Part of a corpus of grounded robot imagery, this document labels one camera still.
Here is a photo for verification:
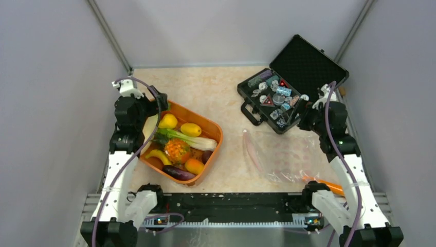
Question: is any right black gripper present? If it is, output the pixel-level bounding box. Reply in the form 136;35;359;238
281;98;328;136

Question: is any clear zip top bag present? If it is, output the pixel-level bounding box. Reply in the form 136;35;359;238
242;129;338;184

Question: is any white radish with leaves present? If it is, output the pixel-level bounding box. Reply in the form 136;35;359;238
140;114;158;155

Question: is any yellow bell pepper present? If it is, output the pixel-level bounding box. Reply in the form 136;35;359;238
158;113;178;129

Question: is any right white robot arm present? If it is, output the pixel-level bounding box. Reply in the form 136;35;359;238
292;99;404;246

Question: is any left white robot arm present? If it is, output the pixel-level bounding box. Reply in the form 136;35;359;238
80;86;168;246

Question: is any black open carrying case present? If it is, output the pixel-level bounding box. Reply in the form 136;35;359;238
237;34;349;134

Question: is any yellow banana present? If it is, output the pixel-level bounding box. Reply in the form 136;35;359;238
146;149;173;165

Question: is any orange plastic basket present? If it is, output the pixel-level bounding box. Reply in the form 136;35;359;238
140;101;223;186

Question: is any orange pineapple toy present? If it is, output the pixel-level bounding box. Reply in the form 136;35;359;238
164;138;192;164

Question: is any purple eggplant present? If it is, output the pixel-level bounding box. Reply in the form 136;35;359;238
162;165;196;181

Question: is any orange yellow mango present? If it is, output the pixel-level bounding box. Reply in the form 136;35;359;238
185;158;205;175

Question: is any orange carrot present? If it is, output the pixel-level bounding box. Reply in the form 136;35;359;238
303;176;345;197

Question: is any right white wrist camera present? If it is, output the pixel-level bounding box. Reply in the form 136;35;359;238
311;81;338;110

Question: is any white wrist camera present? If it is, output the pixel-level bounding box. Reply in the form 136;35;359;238
311;81;338;110
112;79;144;99

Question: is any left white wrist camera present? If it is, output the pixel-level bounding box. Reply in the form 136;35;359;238
112;79;144;99

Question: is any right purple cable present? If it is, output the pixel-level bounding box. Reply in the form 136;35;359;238
323;81;362;247

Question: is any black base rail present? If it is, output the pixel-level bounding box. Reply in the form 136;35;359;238
151;192;323;227

